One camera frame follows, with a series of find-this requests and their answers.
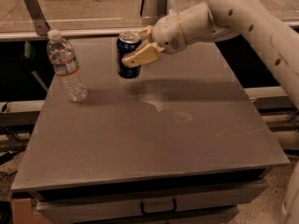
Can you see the white rounded gripper body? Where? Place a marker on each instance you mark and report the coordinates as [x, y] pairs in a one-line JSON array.
[[167, 33]]

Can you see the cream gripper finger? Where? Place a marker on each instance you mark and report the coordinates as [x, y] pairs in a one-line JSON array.
[[146, 34], [142, 55]]

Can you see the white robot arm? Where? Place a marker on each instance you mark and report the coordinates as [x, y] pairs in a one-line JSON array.
[[276, 44]]

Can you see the clear plastic water bottle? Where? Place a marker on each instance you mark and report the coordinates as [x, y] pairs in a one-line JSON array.
[[66, 67]]

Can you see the metal railing bar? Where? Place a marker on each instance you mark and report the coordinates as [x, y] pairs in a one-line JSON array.
[[69, 34]]

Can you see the middle metal bracket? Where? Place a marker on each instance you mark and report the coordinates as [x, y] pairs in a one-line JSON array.
[[161, 8]]

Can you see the metal bracket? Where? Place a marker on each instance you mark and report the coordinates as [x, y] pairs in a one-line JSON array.
[[36, 14], [161, 8]]

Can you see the left metal bracket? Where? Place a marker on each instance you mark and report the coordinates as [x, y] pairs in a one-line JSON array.
[[36, 14]]

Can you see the grey drawer with handle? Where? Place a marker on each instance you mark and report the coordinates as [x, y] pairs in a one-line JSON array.
[[215, 204]]

